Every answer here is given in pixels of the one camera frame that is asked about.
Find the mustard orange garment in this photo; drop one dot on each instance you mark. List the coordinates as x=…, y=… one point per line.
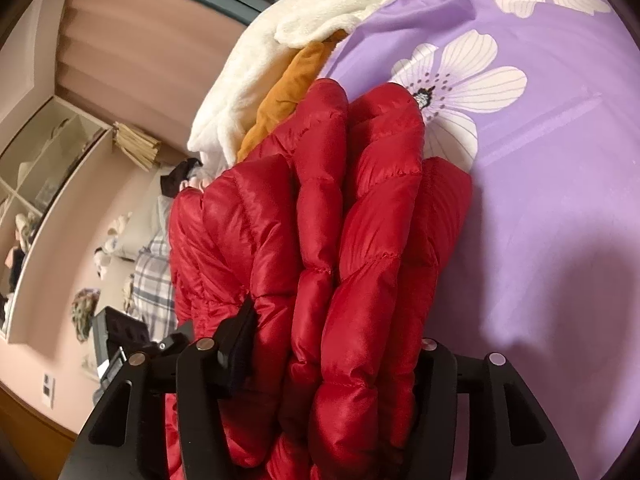
x=290, y=90

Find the white plush toy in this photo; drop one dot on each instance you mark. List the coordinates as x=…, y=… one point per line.
x=107, y=250

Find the purple floral bed sheet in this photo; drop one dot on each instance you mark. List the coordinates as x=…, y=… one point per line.
x=550, y=185

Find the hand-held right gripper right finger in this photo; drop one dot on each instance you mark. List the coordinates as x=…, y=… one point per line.
x=440, y=410

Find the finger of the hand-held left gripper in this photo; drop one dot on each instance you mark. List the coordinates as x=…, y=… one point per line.
x=167, y=342

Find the doll figure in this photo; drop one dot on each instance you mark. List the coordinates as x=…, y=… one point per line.
x=21, y=245

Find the red down jacket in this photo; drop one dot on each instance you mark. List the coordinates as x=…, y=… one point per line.
x=360, y=210

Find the straw-coloured bundle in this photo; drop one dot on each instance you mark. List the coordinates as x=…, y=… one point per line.
x=135, y=146

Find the white pillow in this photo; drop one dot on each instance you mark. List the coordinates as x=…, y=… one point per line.
x=140, y=230

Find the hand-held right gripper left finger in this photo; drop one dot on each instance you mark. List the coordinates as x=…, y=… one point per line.
x=240, y=345

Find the patterned bag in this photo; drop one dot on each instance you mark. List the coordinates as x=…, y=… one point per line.
x=85, y=312

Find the white wall shelf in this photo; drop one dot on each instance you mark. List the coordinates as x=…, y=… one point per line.
x=50, y=160

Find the plaid cloth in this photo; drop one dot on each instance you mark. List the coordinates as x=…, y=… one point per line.
x=150, y=285

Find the beige curtain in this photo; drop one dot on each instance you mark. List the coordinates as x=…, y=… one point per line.
x=150, y=35

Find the white fluffy garment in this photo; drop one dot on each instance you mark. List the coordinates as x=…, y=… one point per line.
x=250, y=75

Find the black garment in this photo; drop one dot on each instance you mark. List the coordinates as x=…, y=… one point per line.
x=177, y=177

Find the white wall socket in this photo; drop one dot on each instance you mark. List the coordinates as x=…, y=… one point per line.
x=47, y=389

